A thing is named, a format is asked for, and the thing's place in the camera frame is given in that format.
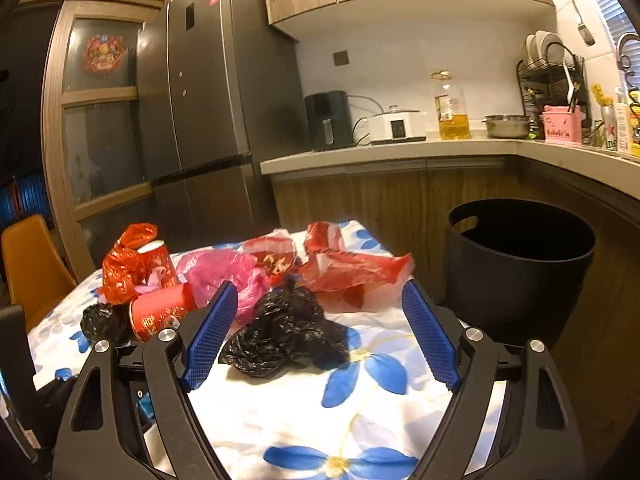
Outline pink utensil holder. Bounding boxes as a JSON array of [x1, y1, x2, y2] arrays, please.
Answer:
[[542, 105, 586, 148]]

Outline orange chair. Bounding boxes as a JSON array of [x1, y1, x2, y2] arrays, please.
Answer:
[[0, 214, 78, 331]]

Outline white window blind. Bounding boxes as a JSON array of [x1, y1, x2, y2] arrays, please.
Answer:
[[582, 0, 640, 51]]

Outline grey refrigerator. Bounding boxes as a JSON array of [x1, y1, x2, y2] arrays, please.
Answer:
[[135, 0, 313, 281]]

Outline blue floral tablecloth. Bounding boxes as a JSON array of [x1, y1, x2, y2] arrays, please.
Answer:
[[0, 219, 506, 480]]

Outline black air fryer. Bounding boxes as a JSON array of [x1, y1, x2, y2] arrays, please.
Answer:
[[304, 91, 355, 152]]

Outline white plastic bottle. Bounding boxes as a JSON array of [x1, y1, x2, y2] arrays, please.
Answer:
[[614, 87, 632, 155]]

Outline white plates in rack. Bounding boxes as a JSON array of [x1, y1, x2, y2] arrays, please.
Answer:
[[524, 31, 563, 61]]

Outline large red white plastic bag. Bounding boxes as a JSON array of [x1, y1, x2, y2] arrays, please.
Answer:
[[299, 221, 417, 308]]

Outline black round trash bin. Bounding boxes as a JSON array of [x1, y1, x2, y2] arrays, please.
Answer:
[[445, 199, 597, 348]]

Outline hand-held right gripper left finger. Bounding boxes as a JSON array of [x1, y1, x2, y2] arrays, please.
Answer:
[[52, 280, 238, 480]]

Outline red white gold-print plastic bag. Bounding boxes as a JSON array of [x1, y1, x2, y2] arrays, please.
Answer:
[[240, 229, 301, 286]]

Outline red paper cup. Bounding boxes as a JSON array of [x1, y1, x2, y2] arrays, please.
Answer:
[[128, 284, 198, 343], [137, 241, 180, 288]]

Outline hanging metal spatula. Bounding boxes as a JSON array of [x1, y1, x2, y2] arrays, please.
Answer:
[[560, 0, 596, 47]]

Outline stainless steel bowl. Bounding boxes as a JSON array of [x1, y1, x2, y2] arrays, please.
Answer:
[[481, 114, 532, 140]]

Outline crinkled red plastic bag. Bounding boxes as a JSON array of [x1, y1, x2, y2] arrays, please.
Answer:
[[101, 223, 161, 306]]

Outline small black plastic bag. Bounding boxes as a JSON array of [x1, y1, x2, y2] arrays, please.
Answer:
[[81, 302, 133, 346]]

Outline cooking oil bottle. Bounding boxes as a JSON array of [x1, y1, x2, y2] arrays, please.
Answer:
[[430, 71, 472, 141]]

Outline wooden glass-panel door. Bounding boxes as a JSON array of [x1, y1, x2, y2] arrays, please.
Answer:
[[20, 0, 173, 281]]

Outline large black plastic bag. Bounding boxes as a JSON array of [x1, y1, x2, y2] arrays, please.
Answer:
[[218, 280, 351, 375]]

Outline red round door decoration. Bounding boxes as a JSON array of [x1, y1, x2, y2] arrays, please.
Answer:
[[82, 34, 126, 73]]

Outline white spoon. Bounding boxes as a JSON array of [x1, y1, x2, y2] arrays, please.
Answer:
[[562, 57, 577, 111]]

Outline green white drink can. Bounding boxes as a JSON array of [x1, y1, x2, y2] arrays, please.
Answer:
[[600, 105, 621, 151]]

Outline pink plastic bag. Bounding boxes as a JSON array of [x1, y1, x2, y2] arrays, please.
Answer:
[[175, 250, 273, 326]]

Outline kitchen counter with wooden cabinets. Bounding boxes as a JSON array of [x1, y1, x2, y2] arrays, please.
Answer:
[[260, 135, 640, 461]]

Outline chrome kitchen faucet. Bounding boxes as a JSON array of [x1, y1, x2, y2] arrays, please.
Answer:
[[616, 32, 640, 91]]

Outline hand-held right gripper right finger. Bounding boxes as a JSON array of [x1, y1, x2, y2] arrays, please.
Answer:
[[400, 280, 586, 480]]

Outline black wire dish rack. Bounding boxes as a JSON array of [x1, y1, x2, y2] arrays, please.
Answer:
[[517, 42, 588, 136]]

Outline black power cable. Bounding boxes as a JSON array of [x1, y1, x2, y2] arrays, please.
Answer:
[[350, 95, 386, 147]]

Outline white rice cooker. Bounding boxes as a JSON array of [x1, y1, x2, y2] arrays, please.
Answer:
[[367, 105, 428, 146]]

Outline yellow detergent bottle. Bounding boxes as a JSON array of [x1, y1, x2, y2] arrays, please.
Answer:
[[627, 90, 640, 157]]

